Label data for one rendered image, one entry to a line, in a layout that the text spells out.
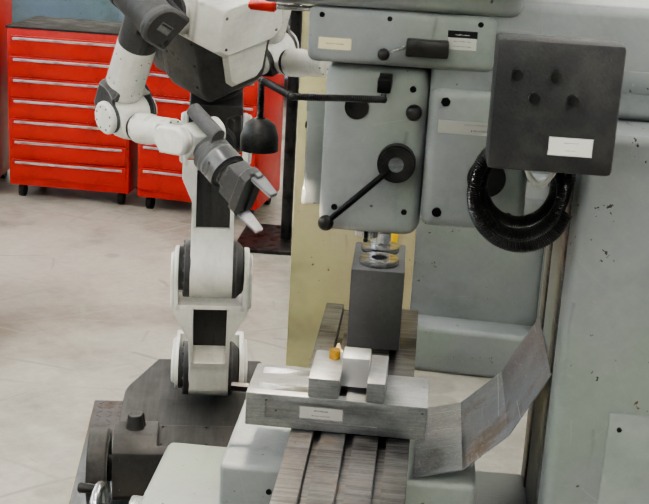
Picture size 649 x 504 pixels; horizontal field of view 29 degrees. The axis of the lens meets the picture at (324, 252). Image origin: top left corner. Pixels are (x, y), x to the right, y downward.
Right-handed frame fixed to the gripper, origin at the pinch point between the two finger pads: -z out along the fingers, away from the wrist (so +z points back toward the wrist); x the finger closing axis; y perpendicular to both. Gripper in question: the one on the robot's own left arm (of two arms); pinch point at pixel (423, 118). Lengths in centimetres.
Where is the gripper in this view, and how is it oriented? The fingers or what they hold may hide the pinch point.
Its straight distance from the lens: 305.0
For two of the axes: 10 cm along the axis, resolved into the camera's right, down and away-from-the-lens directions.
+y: 6.2, -5.1, 5.9
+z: -7.5, -5.9, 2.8
